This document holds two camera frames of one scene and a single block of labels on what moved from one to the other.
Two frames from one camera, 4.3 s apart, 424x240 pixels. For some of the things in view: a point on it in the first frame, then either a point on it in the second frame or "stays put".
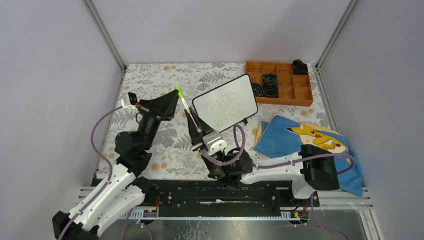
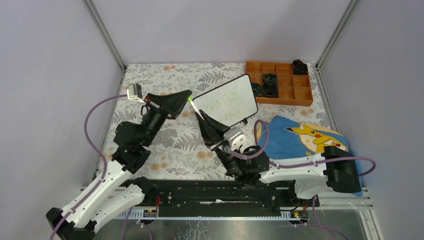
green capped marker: x=181 y=96 to x=190 y=99
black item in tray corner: x=299 y=68 stays put
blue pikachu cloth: x=278 y=136 stays put
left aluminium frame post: x=108 y=39 stays put
